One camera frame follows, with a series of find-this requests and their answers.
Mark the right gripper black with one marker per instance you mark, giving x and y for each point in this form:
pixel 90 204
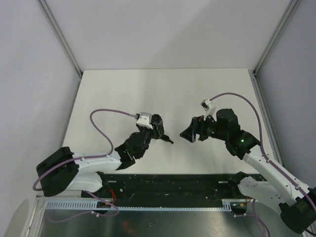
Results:
pixel 196 129

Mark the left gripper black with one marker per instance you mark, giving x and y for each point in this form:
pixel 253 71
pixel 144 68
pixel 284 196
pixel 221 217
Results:
pixel 158 129

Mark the black folding umbrella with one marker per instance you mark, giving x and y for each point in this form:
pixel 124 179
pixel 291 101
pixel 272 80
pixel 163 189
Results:
pixel 158 122

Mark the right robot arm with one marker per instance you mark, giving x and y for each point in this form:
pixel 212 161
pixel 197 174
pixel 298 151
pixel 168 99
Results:
pixel 281 191

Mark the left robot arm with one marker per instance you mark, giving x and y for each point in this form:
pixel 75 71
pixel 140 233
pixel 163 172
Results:
pixel 67 171

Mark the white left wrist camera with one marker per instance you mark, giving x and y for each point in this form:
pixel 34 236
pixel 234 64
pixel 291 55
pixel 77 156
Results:
pixel 144 120

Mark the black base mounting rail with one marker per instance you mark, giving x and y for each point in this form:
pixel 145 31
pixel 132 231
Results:
pixel 170 190

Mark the grey slotted cable duct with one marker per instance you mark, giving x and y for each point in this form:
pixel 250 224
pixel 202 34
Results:
pixel 93 205

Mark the right aluminium frame post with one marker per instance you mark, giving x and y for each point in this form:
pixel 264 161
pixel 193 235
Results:
pixel 277 33

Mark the aluminium frame post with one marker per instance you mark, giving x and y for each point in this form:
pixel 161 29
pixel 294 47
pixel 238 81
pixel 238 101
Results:
pixel 277 33
pixel 48 14

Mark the left aluminium frame post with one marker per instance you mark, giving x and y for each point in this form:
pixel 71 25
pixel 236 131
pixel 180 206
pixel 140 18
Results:
pixel 48 14

